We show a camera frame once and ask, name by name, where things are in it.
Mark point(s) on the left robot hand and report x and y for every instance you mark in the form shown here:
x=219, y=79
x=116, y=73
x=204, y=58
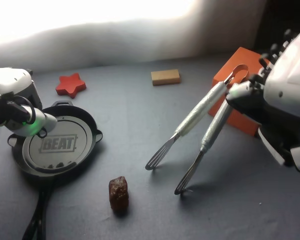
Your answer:
x=15, y=77

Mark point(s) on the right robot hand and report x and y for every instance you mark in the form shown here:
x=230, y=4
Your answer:
x=290, y=75

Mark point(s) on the black frying pan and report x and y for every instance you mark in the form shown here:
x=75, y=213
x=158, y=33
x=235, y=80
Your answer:
x=57, y=150

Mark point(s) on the orange box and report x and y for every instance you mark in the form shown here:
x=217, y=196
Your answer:
x=245, y=53

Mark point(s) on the red star block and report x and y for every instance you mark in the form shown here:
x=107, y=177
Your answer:
x=70, y=86

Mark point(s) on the tan wooden block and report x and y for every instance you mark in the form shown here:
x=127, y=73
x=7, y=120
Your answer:
x=166, y=76

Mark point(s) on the grey table cloth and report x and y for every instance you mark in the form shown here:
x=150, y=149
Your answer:
x=140, y=112

